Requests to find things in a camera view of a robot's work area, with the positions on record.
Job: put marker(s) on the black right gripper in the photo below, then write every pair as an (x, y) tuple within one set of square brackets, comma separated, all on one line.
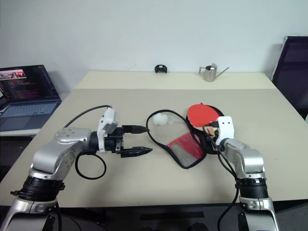
[(209, 145)]

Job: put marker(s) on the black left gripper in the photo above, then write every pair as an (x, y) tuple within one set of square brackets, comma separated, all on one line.
[(113, 142)]

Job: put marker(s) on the black zippered paddle case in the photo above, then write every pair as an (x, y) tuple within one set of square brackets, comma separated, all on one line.
[(185, 146)]

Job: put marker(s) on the red table tennis paddle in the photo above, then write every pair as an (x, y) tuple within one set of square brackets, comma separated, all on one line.
[(202, 115)]

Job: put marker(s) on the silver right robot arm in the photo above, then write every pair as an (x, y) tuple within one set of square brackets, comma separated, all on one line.
[(250, 158)]

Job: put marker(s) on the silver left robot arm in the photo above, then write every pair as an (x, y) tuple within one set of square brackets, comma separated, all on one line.
[(60, 144)]

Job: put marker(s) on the white ball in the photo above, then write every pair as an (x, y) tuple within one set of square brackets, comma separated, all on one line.
[(160, 119)]

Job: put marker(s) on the metal watering can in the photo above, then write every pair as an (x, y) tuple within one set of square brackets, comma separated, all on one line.
[(211, 73)]

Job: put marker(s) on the small black clamp-shaped object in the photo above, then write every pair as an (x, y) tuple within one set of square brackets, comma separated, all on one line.
[(161, 69)]

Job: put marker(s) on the black mesh office chair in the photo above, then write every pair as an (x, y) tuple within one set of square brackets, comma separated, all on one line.
[(293, 72)]

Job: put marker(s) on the dark blue open laptop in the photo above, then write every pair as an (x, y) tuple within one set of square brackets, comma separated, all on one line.
[(26, 108)]

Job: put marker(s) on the white side desk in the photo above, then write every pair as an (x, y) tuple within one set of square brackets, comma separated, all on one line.
[(14, 133)]

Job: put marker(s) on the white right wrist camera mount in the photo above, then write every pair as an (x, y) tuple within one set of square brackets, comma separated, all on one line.
[(226, 130)]

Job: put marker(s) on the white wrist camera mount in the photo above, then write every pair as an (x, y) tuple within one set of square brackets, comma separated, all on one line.
[(226, 130), (109, 121)]

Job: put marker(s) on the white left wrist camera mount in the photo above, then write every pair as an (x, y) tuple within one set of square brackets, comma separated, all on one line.
[(109, 121)]

